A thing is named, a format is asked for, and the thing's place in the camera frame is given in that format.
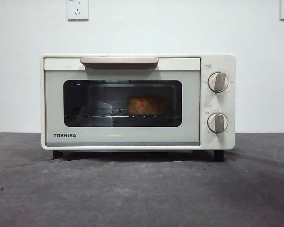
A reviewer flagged cream timer knob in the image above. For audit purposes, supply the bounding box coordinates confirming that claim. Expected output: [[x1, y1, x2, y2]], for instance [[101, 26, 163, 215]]
[[207, 113, 229, 133]]

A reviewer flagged cream Toshiba toaster oven body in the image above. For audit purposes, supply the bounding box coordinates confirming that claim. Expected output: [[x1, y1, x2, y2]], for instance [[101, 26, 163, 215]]
[[40, 53, 237, 162]]

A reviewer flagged orange-brown bread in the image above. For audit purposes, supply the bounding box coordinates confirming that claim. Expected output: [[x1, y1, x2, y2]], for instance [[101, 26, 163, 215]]
[[126, 94, 169, 116]]

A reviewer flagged glass oven door with handle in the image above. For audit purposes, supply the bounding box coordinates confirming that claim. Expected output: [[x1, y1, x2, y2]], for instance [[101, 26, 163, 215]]
[[44, 56, 201, 147]]

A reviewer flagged metal wire oven rack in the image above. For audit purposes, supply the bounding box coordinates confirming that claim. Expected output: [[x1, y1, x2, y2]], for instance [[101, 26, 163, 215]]
[[64, 107, 173, 119]]

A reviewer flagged cream temperature knob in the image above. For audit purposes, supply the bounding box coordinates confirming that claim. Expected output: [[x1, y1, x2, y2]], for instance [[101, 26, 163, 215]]
[[207, 72, 230, 93]]

